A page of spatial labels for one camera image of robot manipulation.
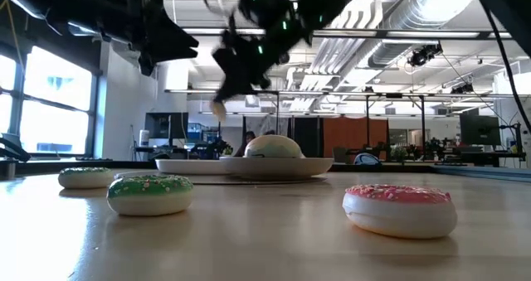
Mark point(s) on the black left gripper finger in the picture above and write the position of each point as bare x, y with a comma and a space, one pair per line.
174, 30
176, 55

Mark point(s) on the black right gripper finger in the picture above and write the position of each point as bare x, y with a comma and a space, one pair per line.
232, 74
262, 81

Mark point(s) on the large mint green striped donut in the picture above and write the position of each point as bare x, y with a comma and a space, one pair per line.
273, 147

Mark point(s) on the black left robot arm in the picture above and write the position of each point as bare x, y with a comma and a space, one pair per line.
62, 3

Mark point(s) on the person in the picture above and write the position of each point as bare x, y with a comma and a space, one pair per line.
270, 132
247, 142

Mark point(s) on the black computer monitor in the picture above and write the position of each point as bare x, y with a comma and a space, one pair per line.
166, 125
480, 129

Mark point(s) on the black curtain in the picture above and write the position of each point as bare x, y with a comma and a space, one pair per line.
308, 136

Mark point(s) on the beige round plate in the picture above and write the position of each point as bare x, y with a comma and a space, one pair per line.
276, 167

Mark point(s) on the white cylinder container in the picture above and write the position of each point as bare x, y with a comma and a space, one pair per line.
144, 138

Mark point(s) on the white round plate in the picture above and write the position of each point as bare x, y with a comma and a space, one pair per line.
186, 166

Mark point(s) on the large bright window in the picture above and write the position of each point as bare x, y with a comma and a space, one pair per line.
50, 103

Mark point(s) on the round grey-brown placemat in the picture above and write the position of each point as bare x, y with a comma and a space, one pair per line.
166, 177

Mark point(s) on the blue and white object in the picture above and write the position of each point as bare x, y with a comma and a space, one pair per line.
366, 159

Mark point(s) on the small green sprinkled donut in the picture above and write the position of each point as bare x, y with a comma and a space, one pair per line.
149, 196
85, 179

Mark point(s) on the black angled device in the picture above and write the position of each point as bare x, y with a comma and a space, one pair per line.
12, 148

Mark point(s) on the small pink sprinkled donut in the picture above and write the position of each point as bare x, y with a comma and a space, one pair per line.
398, 212

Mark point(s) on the orange partition wall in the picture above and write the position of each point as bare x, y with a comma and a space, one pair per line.
352, 134

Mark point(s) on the silver ceiling air duct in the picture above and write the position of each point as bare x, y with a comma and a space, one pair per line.
415, 20

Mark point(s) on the black overhead frame bar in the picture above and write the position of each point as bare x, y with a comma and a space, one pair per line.
415, 34

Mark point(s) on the black aluminium table frame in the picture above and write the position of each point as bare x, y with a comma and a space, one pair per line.
83, 166

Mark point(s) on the black ceiling mounted camera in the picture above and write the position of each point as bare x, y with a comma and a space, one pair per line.
424, 55

